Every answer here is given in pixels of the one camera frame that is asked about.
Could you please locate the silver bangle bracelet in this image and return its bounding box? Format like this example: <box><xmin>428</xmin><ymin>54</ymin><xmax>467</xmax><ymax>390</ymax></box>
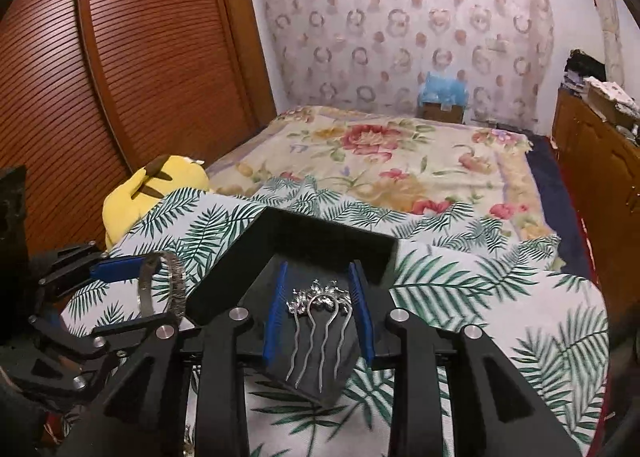
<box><xmin>136</xmin><ymin>251</ymin><xmax>188</xmax><ymax>322</ymax></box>

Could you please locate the silver floral hair comb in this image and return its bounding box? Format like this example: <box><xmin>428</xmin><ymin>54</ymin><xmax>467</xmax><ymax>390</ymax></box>
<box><xmin>285</xmin><ymin>279</ymin><xmax>352</xmax><ymax>394</ymax></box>

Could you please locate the green palm leaf blanket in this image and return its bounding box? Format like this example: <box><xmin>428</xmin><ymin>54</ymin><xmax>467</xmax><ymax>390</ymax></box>
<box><xmin>60</xmin><ymin>175</ymin><xmax>611</xmax><ymax>457</ymax></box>

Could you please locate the yellow plush toy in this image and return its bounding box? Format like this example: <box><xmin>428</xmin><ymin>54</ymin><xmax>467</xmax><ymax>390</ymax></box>
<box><xmin>102</xmin><ymin>155</ymin><xmax>209</xmax><ymax>248</ymax></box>

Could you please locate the floral bed cover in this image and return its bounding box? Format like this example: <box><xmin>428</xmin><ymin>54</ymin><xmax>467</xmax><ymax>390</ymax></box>
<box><xmin>207</xmin><ymin>106</ymin><xmax>552</xmax><ymax>240</ymax></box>

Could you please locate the brown louvered wardrobe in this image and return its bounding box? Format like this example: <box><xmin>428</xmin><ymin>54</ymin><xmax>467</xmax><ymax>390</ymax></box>
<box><xmin>1</xmin><ymin>0</ymin><xmax>276</xmax><ymax>253</ymax></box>

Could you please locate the dark blue bed sheet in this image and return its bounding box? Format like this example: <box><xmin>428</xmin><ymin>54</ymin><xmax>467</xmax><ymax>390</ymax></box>
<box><xmin>526</xmin><ymin>133</ymin><xmax>592</xmax><ymax>279</ymax></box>

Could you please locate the blue plush on box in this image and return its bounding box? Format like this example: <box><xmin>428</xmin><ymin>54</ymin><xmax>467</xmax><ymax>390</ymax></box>
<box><xmin>416</xmin><ymin>73</ymin><xmax>469</xmax><ymax>124</ymax></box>

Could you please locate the wooden sideboard cabinet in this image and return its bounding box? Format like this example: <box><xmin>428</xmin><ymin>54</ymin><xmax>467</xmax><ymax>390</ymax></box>
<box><xmin>550</xmin><ymin>86</ymin><xmax>640</xmax><ymax>328</ymax></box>

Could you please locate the pink patterned lace curtain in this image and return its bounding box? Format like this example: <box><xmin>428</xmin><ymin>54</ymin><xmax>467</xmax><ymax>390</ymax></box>
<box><xmin>262</xmin><ymin>0</ymin><xmax>554</xmax><ymax>129</ymax></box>

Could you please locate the stack of papers and clothes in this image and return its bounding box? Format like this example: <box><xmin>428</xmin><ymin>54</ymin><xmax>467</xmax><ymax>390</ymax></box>
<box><xmin>563</xmin><ymin>49</ymin><xmax>639</xmax><ymax>136</ymax></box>

